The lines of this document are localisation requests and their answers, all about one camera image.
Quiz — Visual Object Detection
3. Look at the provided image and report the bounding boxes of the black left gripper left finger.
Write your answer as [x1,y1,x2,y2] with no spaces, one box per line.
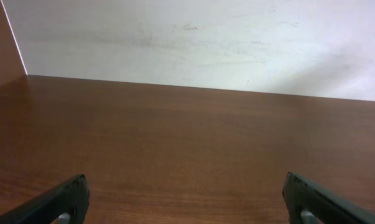
[0,174,90,224]

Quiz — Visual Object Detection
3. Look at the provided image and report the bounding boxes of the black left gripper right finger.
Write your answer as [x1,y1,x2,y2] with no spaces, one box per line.
[282,172,375,224]

